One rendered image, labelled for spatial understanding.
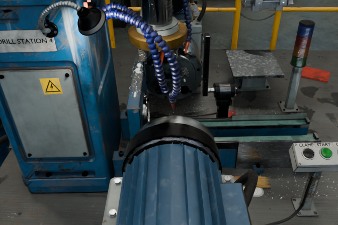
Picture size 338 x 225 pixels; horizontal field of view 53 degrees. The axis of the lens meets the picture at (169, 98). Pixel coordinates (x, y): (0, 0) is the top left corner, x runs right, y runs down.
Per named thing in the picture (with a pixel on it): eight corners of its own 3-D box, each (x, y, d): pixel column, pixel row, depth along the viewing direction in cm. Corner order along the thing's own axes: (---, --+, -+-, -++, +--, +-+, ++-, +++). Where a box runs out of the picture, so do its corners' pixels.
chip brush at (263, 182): (212, 185, 120) (212, 183, 120) (212, 174, 124) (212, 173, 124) (271, 189, 118) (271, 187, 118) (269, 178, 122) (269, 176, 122)
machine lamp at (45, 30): (28, 58, 76) (12, 3, 68) (44, 36, 85) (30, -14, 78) (108, 56, 75) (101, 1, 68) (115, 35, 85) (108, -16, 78)
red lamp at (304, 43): (297, 47, 137) (299, 37, 134) (292, 41, 142) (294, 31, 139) (312, 47, 137) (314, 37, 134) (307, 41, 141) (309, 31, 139)
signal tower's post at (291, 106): (282, 112, 154) (300, 26, 130) (277, 102, 161) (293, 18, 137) (300, 112, 154) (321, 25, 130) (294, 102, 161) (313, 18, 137)
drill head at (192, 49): (142, 113, 137) (137, 58, 123) (146, 64, 171) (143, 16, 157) (203, 111, 137) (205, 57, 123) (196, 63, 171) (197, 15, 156)
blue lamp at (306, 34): (299, 37, 134) (302, 27, 131) (294, 31, 139) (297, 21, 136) (314, 37, 134) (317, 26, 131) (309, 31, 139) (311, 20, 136)
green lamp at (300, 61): (292, 67, 142) (294, 58, 139) (288, 60, 147) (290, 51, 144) (307, 67, 142) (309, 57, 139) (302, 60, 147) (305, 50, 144)
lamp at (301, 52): (294, 58, 139) (297, 47, 137) (290, 51, 144) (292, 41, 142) (309, 57, 139) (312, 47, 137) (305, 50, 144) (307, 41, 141)
